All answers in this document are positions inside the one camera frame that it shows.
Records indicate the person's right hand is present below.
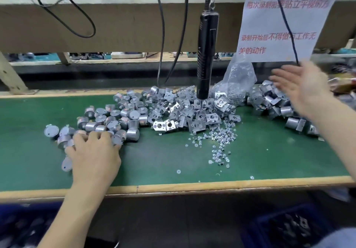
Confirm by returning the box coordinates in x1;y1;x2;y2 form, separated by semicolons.
268;60;334;118

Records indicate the person's left hand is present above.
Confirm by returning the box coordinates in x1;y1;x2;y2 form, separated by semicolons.
65;131;122;193

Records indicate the pile of assembled motors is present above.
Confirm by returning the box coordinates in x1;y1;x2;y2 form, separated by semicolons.
247;80;356;137

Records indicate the pile of silver motors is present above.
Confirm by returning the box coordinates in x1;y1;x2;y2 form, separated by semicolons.
44;92;148;172

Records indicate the heap of grey binned motors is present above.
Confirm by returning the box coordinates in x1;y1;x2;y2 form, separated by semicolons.
0;212;56;248

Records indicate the pile of metal brackets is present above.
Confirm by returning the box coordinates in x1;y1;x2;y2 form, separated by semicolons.
114;85;243;134

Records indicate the black electric screwdriver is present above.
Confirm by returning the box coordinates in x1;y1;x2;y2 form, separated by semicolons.
196;0;219;100

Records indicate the person's left forearm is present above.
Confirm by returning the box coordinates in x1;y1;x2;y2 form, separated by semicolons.
38;184;112;248

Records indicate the orange packet in plastic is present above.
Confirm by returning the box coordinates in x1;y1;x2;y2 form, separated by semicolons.
328;74;356;94

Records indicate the green bench mat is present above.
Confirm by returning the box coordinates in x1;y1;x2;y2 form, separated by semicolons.
0;92;356;193

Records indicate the small clear plastic bag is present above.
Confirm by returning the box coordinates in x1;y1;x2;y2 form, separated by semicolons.
211;53;258;107

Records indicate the white paper sign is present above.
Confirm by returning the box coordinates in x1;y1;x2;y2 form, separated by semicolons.
236;0;339;63

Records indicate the scatter of small silver screws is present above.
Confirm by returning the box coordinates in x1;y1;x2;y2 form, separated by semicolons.
177;124;257;179

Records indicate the brown back panel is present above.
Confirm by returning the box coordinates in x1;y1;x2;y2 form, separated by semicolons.
0;3;356;55

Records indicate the dark blue crate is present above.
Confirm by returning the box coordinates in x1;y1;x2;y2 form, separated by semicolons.
242;203;334;248

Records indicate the slanted wooden post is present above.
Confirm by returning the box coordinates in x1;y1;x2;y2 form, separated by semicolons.
0;53;37;96

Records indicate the black hanging cable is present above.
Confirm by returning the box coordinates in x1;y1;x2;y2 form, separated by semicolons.
164;0;190;87
153;0;166;87

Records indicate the black looped cable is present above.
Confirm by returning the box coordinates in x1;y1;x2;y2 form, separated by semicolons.
36;0;112;39

